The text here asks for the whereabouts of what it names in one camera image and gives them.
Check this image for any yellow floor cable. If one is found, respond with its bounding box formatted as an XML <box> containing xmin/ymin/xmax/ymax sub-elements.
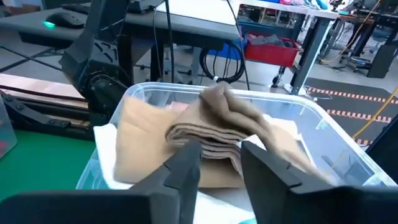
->
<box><xmin>353</xmin><ymin>86</ymin><xmax>398</xmax><ymax>139</ymax></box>

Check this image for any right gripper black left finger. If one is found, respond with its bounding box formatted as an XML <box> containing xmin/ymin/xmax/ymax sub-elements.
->
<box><xmin>0</xmin><ymin>139</ymin><xmax>202</xmax><ymax>224</ymax></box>

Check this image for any black mouse green light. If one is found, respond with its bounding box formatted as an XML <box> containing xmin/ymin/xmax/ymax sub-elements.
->
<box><xmin>45</xmin><ymin>11</ymin><xmax>86</xmax><ymax>29</ymax></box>

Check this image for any coiled black cable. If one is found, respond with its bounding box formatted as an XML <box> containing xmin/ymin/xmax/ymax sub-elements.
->
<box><xmin>198</xmin><ymin>39</ymin><xmax>247</xmax><ymax>85</ymax></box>

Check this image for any white work table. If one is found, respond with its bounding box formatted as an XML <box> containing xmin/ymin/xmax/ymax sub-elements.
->
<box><xmin>238</xmin><ymin>0</ymin><xmax>340</xmax><ymax>96</ymax></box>

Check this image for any red plastic bin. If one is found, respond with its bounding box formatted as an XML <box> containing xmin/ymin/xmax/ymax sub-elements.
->
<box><xmin>244</xmin><ymin>32</ymin><xmax>301</xmax><ymax>68</ymax></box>

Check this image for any clear plastic bin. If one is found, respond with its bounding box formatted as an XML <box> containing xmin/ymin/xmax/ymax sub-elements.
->
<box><xmin>76</xmin><ymin>81</ymin><xmax>397</xmax><ymax>224</ymax></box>

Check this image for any tan towel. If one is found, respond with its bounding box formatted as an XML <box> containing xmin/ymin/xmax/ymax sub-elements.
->
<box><xmin>166</xmin><ymin>82</ymin><xmax>330</xmax><ymax>184</ymax></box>
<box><xmin>113</xmin><ymin>96</ymin><xmax>246</xmax><ymax>189</ymax></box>

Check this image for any grey cloth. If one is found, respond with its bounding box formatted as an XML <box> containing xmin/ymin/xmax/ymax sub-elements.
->
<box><xmin>248</xmin><ymin>33</ymin><xmax>295</xmax><ymax>47</ymax></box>

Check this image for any black keyboard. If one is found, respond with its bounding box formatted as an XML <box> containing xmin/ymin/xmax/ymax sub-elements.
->
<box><xmin>60</xmin><ymin>2</ymin><xmax>94</xmax><ymax>15</ymax></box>

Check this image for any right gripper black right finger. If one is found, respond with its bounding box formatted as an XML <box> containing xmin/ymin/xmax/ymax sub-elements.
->
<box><xmin>241</xmin><ymin>141</ymin><xmax>398</xmax><ymax>224</ymax></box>

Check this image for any black partition panel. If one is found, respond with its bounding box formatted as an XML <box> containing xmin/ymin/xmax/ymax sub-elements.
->
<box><xmin>365</xmin><ymin>114</ymin><xmax>398</xmax><ymax>184</ymax></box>

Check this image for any green table mat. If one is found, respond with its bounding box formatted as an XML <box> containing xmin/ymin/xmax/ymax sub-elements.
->
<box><xmin>0</xmin><ymin>129</ymin><xmax>97</xmax><ymax>200</ymax></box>

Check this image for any blue plastic bin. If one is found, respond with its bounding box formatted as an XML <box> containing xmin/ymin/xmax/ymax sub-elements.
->
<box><xmin>207</xmin><ymin>34</ymin><xmax>248</xmax><ymax>60</ymax></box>

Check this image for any black table frame rail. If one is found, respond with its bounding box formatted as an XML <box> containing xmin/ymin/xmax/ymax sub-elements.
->
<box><xmin>0</xmin><ymin>83</ymin><xmax>97</xmax><ymax>141</ymax></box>

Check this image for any wooden desk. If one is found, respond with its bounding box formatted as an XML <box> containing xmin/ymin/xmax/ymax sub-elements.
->
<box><xmin>337</xmin><ymin>12</ymin><xmax>398</xmax><ymax>57</ymax></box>

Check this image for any black hanging cable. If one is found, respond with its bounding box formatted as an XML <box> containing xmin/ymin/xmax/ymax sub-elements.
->
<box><xmin>164</xmin><ymin>0</ymin><xmax>175</xmax><ymax>83</ymax></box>

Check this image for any grey office desk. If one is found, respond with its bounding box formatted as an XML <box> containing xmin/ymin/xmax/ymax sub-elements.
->
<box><xmin>0</xmin><ymin>0</ymin><xmax>240</xmax><ymax>91</ymax></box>

